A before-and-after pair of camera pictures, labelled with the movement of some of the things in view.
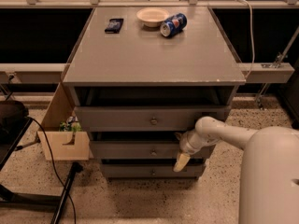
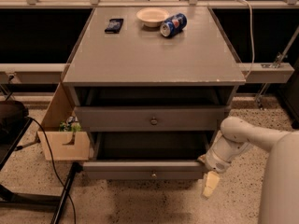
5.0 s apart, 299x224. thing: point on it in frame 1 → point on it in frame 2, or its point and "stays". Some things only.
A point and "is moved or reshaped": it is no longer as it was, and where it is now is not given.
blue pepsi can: (174, 24) stays
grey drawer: (142, 149) is moved or reshaped
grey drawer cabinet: (142, 77) stays
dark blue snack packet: (114, 26) stays
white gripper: (186, 145) → (217, 162)
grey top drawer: (146, 119) stays
